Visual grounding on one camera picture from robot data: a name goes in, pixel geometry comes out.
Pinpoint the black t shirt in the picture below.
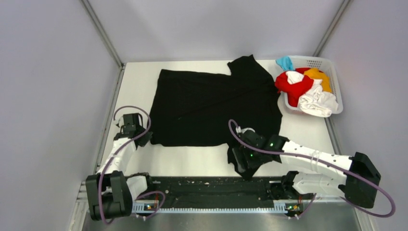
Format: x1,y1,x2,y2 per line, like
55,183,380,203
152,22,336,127
150,55,282,164

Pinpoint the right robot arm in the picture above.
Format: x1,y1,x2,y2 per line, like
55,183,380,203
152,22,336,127
232,129,381,209

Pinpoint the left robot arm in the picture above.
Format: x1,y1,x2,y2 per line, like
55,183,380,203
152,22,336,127
85,113,154,221

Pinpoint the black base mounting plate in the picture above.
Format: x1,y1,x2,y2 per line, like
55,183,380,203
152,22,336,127
126,176,315,211

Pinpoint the red t shirt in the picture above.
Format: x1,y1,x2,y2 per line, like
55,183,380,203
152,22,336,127
275,67,314,107

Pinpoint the white t shirt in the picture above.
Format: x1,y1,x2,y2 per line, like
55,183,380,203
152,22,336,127
283,80,343,118

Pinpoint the light blue t shirt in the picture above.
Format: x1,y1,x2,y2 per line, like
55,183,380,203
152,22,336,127
275,56,295,71

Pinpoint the yellow t shirt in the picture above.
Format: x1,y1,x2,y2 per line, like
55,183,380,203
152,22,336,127
304,68,332,93

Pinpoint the white plastic laundry basket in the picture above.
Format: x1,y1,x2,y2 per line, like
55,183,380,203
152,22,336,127
275,55,343,118

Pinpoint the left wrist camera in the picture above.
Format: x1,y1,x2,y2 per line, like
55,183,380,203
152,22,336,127
115,116,125,129

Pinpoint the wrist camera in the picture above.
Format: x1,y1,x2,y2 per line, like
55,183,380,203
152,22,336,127
235,126,255,134
115,116,125,129

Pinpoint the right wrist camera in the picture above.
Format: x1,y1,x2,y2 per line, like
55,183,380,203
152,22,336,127
235,126,255,134

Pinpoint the aluminium frame rail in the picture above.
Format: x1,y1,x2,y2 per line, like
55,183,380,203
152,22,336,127
68,184,378,231

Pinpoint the left corner metal post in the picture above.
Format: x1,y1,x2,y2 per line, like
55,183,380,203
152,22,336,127
79,0,124,69

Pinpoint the corner metal post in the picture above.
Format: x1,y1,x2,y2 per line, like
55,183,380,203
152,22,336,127
79,0,124,69
312,0,353,57

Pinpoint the right corner metal post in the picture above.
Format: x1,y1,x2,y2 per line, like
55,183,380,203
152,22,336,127
312,0,353,57

